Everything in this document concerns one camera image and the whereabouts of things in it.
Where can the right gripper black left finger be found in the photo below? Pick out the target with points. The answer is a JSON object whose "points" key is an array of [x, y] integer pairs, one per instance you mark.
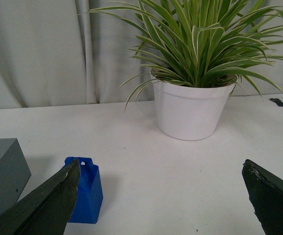
{"points": [[47, 209]]}

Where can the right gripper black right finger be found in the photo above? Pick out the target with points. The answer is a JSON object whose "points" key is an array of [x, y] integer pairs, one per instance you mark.
{"points": [[266, 195]]}

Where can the blue plastic part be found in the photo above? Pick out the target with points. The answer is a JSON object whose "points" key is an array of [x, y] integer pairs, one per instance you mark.
{"points": [[90, 193]]}

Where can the gray box base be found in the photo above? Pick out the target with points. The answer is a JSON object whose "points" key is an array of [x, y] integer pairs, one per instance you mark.
{"points": [[14, 173]]}

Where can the black tape piece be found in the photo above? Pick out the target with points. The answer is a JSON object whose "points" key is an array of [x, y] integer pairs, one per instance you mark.
{"points": [[277, 101]]}

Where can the white plant pot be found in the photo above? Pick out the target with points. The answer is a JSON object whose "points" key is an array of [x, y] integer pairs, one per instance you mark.
{"points": [[187, 113]]}

